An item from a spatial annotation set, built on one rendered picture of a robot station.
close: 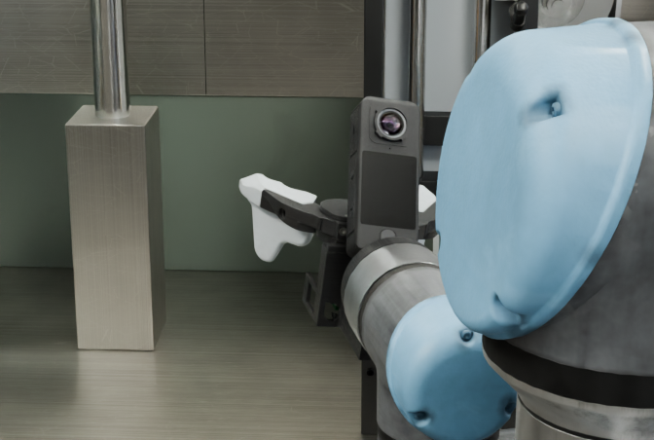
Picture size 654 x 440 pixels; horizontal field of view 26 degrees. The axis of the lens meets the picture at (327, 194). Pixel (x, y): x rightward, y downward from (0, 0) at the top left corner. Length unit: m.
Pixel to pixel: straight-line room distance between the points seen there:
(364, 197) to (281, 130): 0.87
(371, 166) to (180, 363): 0.69
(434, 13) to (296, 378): 0.46
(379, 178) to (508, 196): 0.47
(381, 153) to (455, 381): 0.23
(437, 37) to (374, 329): 0.54
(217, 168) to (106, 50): 0.33
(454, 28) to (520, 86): 0.84
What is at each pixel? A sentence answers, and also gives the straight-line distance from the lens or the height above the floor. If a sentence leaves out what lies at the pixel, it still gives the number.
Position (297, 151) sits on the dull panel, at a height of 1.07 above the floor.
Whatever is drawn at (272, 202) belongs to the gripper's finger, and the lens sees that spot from 1.04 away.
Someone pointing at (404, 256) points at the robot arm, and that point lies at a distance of 0.91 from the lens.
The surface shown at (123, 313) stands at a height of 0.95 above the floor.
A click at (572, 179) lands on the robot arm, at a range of 0.49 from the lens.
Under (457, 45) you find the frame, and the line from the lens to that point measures 1.36.
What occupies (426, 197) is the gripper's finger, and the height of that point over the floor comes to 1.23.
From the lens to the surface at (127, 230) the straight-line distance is 1.61.
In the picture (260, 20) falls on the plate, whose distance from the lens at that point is 1.80.
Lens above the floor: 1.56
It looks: 17 degrees down
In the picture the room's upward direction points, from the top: straight up
